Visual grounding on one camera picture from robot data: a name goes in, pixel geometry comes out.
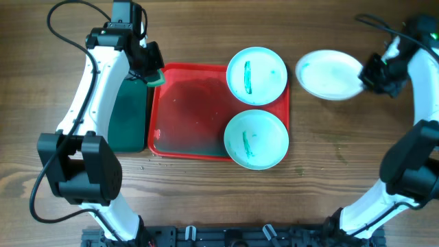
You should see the green yellow sponge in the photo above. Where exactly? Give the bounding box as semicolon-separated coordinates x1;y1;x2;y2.
145;69;166;87

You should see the white plate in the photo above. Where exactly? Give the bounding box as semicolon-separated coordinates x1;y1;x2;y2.
295;49;364;101
224;109;289;170
226;47;288;106

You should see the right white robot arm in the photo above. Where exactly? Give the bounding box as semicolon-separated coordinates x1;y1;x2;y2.
322;14;438;246

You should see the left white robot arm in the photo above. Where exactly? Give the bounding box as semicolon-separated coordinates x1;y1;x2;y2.
37;1;165;246

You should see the dark green tray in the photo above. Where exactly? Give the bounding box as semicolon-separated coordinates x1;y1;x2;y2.
108;80;148;153

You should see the red plastic tray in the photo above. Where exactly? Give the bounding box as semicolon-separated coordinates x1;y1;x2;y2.
147;62;291;162

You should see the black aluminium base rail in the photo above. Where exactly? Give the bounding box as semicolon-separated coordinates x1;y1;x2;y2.
81;222;387;247

